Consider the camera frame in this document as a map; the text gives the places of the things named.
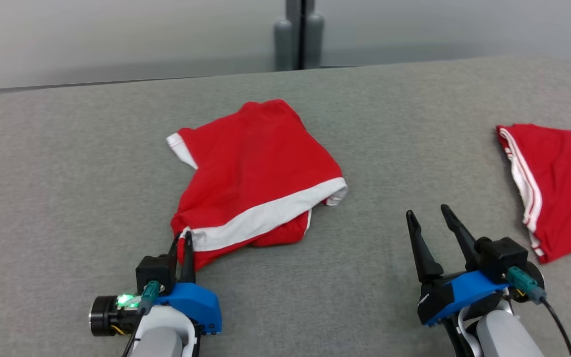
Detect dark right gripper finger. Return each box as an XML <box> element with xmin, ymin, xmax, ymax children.
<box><xmin>440</xmin><ymin>204</ymin><xmax>482</xmax><ymax>271</ymax></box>
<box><xmin>406</xmin><ymin>210</ymin><xmax>445</xmax><ymax>284</ymax></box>

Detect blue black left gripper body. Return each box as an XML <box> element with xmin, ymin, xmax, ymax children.
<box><xmin>90</xmin><ymin>283</ymin><xmax>223</xmax><ymax>337</ymax></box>

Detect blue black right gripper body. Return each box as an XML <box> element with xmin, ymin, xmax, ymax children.
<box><xmin>417</xmin><ymin>262</ymin><xmax>546</xmax><ymax>328</ymax></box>

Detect red shorts with white stripes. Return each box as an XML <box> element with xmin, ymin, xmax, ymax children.
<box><xmin>167</xmin><ymin>99</ymin><xmax>348</xmax><ymax>271</ymax></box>

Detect red white Bulls jersey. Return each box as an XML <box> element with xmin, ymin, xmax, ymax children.
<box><xmin>496</xmin><ymin>124</ymin><xmax>571</xmax><ymax>263</ymax></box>

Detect grey fabric upholstered surface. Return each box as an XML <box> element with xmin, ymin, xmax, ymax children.
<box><xmin>0</xmin><ymin>56</ymin><xmax>571</xmax><ymax>357</ymax></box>

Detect black cable with teal plug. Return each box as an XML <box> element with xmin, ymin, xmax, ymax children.
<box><xmin>122</xmin><ymin>280</ymin><xmax>161</xmax><ymax>357</ymax></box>
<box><xmin>506</xmin><ymin>266</ymin><xmax>571</xmax><ymax>357</ymax></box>

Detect grey cylindrical post bumper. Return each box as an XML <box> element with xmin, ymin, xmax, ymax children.
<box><xmin>274</xmin><ymin>20</ymin><xmax>293</xmax><ymax>71</ymax></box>
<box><xmin>305</xmin><ymin>13</ymin><xmax>325</xmax><ymax>69</ymax></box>

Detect grey vertical partition post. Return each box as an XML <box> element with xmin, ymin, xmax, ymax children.
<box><xmin>285</xmin><ymin>0</ymin><xmax>316</xmax><ymax>70</ymax></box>

